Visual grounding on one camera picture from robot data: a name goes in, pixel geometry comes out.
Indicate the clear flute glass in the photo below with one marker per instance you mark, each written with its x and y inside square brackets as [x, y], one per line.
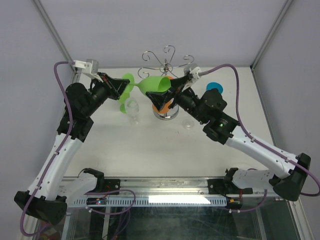
[188, 124]

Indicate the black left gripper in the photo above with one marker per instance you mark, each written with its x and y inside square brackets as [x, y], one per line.
[115, 87]

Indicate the left corner frame post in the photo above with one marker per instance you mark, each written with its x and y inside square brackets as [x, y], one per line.
[38, 5]

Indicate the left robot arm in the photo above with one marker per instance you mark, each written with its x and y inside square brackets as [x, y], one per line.
[44, 199]

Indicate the clear wine glass left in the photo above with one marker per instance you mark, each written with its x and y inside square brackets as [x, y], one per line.
[132, 110]

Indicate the white LED light strip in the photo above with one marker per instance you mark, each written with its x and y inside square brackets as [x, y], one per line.
[178, 199]

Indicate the aluminium mounting rail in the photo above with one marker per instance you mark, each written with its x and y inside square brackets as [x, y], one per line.
[147, 186]

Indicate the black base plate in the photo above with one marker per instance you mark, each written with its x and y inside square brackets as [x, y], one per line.
[110, 186]
[216, 186]

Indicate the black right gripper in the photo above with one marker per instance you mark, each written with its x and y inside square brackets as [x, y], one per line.
[176, 92]

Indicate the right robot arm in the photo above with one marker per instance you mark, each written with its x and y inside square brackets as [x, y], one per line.
[286, 172]

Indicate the blue plastic wine glass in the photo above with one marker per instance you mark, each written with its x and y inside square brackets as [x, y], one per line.
[214, 85]

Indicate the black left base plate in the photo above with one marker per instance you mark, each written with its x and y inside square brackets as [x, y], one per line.
[110, 186]

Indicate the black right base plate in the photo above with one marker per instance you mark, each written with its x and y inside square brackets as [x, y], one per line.
[216, 186]

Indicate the green wine glass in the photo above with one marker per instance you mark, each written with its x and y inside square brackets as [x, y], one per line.
[145, 85]
[122, 100]

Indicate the right corner frame post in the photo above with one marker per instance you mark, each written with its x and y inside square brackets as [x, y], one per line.
[271, 33]

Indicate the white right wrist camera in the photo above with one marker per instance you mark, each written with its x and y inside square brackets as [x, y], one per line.
[192, 69]

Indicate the chrome wine glass rack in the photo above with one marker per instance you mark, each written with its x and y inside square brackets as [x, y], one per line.
[166, 69]

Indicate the corner frame post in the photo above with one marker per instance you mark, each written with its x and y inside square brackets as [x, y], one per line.
[38, 5]
[271, 33]

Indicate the orange plastic wine glass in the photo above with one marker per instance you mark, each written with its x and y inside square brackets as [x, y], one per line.
[161, 94]

